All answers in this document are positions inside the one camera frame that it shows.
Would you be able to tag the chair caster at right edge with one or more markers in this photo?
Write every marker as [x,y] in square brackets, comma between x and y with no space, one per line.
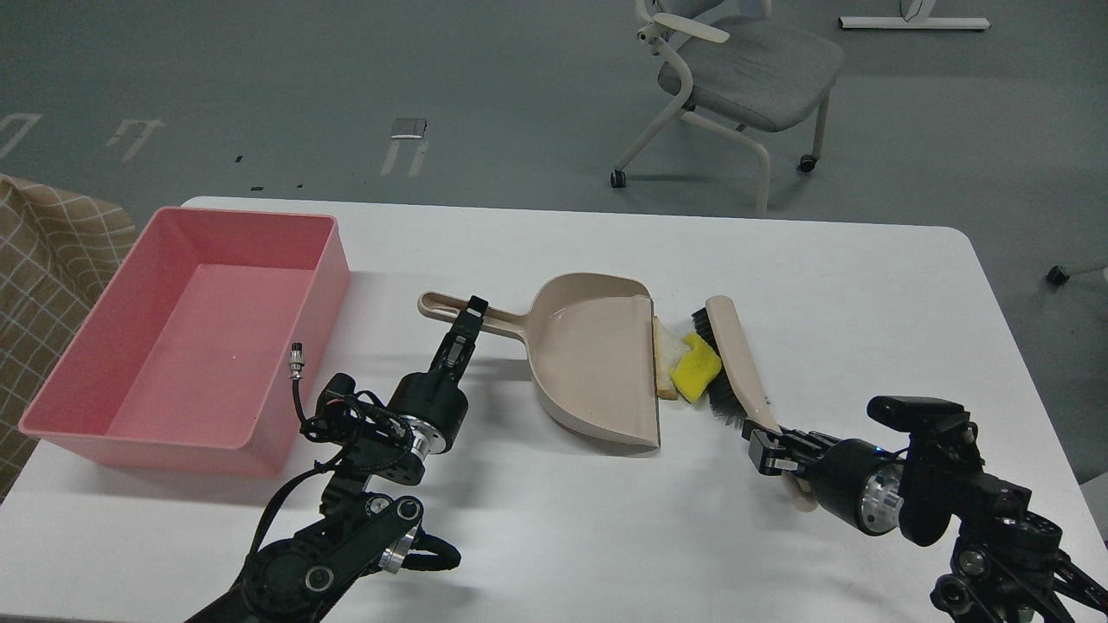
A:
[1059,274]

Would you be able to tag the slice of toast bread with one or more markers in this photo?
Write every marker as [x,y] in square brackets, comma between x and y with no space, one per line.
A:
[668,350]

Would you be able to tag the beige plastic dustpan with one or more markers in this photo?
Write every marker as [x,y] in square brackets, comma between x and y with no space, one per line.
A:
[589,339]

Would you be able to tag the grey white office chair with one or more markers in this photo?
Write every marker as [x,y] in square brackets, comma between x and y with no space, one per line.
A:
[733,74]

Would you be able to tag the white table leg base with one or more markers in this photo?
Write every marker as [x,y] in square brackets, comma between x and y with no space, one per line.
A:
[916,16]

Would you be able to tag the yellow sponge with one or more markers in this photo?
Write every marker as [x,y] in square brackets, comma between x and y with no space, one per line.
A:
[696,368]

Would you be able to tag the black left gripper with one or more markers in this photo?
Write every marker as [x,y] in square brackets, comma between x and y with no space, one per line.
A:
[431,402]

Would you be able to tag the silver floor outlet plate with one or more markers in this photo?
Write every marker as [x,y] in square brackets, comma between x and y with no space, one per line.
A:
[409,128]

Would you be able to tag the pink plastic bin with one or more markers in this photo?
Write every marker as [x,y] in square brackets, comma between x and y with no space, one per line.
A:
[182,364]

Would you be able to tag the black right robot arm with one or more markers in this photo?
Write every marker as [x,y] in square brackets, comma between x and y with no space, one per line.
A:
[1007,564]

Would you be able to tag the beige hand brush black bristles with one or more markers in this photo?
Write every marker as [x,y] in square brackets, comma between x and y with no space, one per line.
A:
[737,393]

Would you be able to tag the beige checkered cloth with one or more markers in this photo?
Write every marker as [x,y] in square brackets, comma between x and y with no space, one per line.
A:
[59,249]

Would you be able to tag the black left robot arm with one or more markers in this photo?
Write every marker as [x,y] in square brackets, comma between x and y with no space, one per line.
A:
[359,532]

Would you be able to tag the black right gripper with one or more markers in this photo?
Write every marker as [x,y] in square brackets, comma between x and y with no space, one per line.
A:
[855,480]

